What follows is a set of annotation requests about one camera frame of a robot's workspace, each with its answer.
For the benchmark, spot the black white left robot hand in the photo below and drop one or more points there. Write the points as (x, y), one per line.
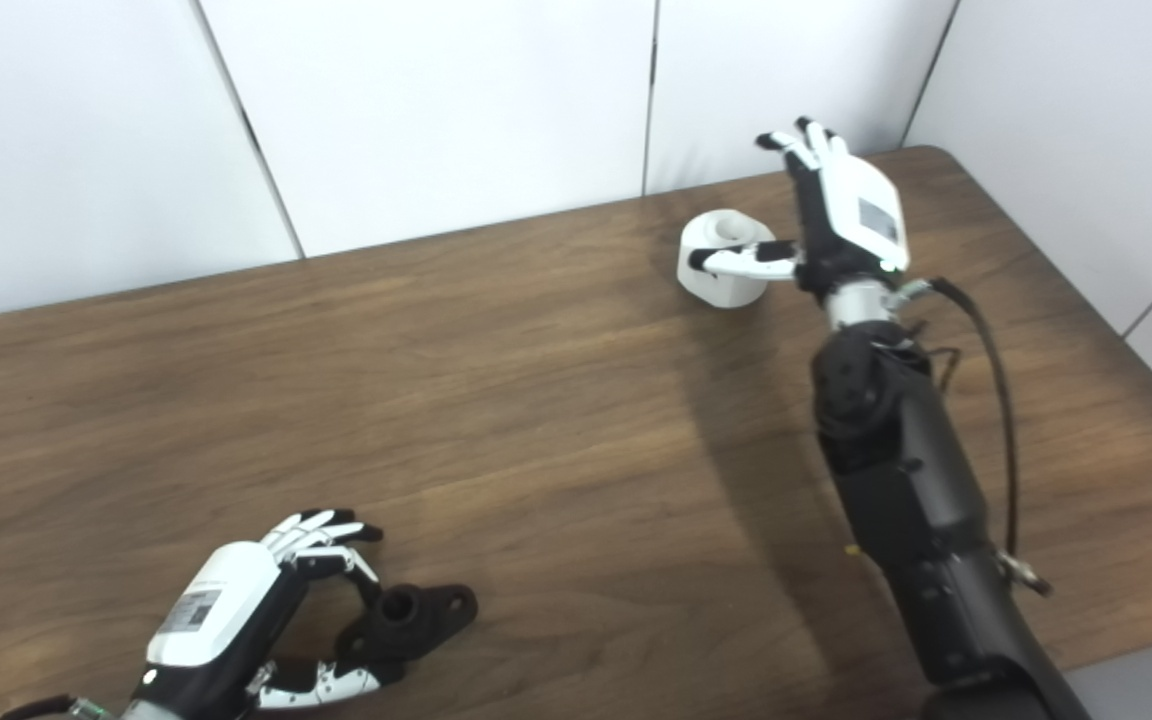
(216, 610)

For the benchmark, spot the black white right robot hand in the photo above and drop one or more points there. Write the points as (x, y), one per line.
(851, 215)

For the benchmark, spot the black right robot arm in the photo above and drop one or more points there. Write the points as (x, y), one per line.
(916, 500)

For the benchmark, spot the round white plastic piece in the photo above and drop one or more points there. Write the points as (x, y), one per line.
(726, 292)

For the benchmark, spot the black flanged holder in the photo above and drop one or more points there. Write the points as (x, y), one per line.
(426, 612)

